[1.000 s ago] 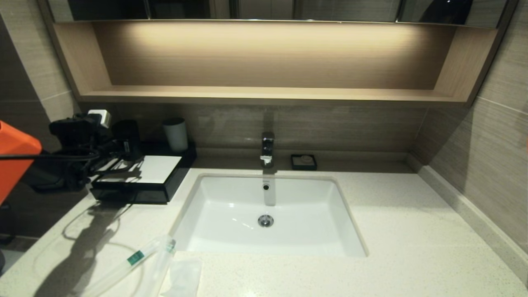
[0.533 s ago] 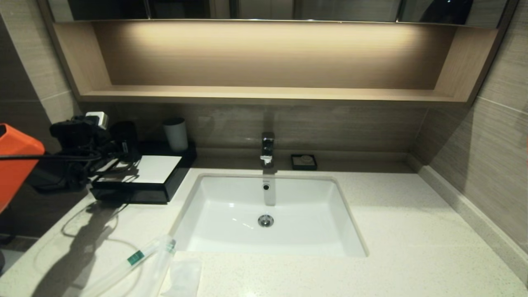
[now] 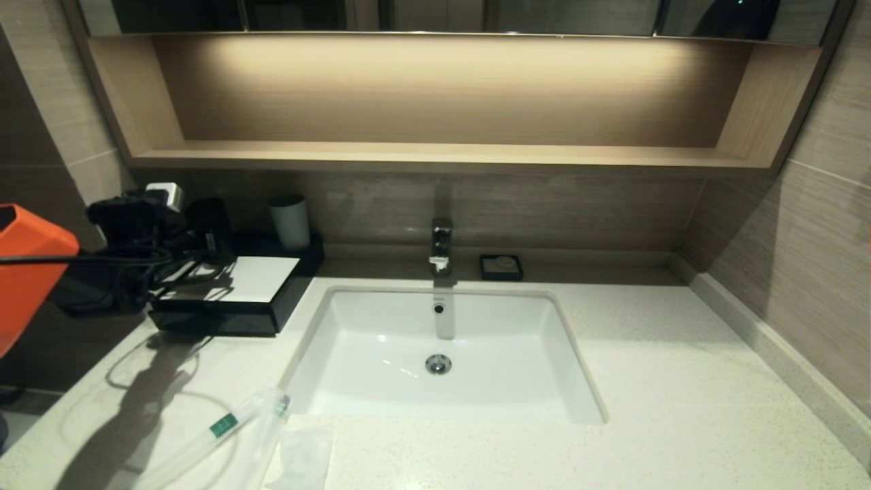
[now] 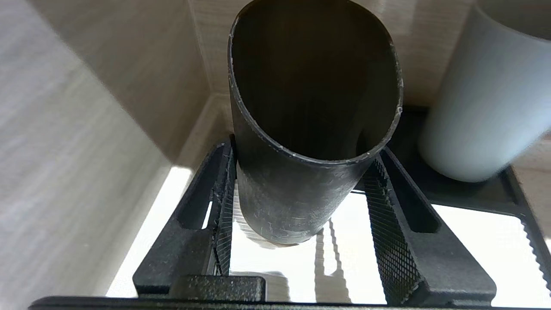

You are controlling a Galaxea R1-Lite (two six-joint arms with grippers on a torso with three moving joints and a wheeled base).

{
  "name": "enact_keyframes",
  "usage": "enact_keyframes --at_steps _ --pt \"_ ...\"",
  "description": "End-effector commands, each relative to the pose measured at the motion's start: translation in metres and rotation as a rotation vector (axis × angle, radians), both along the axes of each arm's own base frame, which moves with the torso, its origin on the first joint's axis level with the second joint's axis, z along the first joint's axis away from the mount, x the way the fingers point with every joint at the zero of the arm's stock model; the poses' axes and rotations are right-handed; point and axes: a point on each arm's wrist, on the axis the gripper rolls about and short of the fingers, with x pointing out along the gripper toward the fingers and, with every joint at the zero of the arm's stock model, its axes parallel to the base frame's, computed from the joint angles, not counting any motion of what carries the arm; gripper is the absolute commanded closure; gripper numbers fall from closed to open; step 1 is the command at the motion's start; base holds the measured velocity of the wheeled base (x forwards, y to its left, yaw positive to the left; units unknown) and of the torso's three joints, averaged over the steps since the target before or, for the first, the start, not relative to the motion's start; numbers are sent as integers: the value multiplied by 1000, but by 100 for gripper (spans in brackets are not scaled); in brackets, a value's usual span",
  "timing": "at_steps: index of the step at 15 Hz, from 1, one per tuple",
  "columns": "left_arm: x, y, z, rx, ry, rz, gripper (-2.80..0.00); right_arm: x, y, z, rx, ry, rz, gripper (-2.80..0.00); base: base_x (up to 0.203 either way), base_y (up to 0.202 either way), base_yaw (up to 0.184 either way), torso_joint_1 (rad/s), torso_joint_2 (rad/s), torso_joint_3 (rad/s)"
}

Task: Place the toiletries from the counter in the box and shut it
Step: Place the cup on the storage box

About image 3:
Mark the wooden wall shelf niche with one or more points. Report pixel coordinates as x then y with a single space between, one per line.
442 155

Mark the orange and black left arm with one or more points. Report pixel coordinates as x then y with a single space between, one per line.
30 272

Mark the black amenity box with drawer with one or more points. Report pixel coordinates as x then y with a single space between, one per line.
265 279

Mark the chrome faucet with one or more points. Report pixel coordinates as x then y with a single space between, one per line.
441 243

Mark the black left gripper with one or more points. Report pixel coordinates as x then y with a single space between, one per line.
156 252

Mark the white ceramic sink basin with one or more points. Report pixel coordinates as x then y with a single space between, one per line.
503 367

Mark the mirror cabinet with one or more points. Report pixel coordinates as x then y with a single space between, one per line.
544 15

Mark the grey plastic cup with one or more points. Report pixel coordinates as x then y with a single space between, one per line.
291 223

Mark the black square soap dish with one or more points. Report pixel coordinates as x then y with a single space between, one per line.
486 271

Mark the packaged toothbrush with green label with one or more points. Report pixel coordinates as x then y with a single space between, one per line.
223 425

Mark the round beige soap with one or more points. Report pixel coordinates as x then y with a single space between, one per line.
504 262

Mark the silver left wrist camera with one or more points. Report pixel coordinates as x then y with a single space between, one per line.
165 196

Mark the chrome sink drain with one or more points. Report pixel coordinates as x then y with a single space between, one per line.
439 364

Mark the black plastic cup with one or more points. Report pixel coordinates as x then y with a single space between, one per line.
207 214

